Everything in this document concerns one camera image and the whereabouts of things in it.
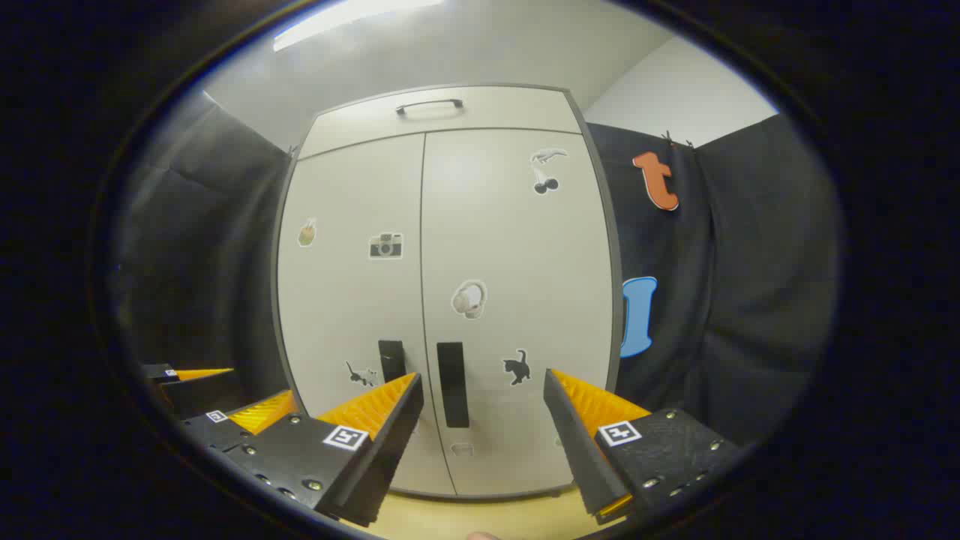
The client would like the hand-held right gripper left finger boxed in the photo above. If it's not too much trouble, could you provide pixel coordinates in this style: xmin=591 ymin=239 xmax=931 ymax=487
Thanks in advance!
xmin=225 ymin=373 xmax=425 ymax=528

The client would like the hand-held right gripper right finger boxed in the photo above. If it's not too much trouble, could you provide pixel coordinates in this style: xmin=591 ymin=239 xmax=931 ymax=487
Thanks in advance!
xmin=544 ymin=368 xmax=743 ymax=526

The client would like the black door handle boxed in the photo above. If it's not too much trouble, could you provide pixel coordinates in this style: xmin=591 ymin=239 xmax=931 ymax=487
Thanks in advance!
xmin=436 ymin=342 xmax=470 ymax=429
xmin=377 ymin=340 xmax=408 ymax=385

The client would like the white double-door shoe cabinet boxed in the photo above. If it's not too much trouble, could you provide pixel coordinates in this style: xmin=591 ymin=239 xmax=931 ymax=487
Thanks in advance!
xmin=271 ymin=82 xmax=623 ymax=500

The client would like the white shoe cabinet door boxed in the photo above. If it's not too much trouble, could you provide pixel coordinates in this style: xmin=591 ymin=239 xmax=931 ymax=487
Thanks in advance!
xmin=276 ymin=133 xmax=456 ymax=496
xmin=420 ymin=127 xmax=617 ymax=497

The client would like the white cabinet drawer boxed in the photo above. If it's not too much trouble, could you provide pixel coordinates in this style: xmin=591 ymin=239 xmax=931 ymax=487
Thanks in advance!
xmin=298 ymin=85 xmax=587 ymax=160

